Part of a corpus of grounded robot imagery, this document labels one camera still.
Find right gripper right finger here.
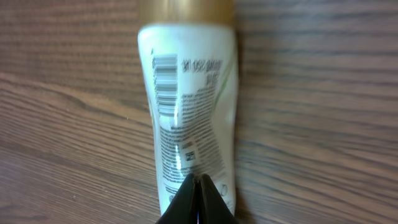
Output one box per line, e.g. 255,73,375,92
198,174,238,224

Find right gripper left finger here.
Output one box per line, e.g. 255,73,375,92
156,174,198,224

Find white tube with gold cap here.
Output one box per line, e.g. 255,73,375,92
137,0,239,212

